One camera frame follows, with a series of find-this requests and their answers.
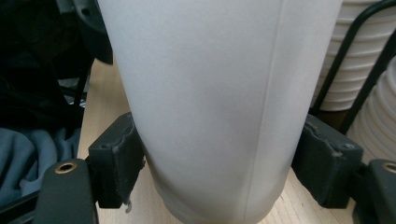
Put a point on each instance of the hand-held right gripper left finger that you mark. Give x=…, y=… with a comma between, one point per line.
x=116, y=161

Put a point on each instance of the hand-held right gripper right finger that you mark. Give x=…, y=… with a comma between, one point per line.
x=327, y=168

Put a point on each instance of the dark wooden cup holder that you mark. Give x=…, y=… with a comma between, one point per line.
x=342, y=56

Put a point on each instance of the single white paper cup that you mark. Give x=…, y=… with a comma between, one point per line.
x=218, y=109

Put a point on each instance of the dark cloth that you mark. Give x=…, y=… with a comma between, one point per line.
x=31, y=62

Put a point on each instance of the blue grey cloth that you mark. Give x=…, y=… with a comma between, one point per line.
x=28, y=155

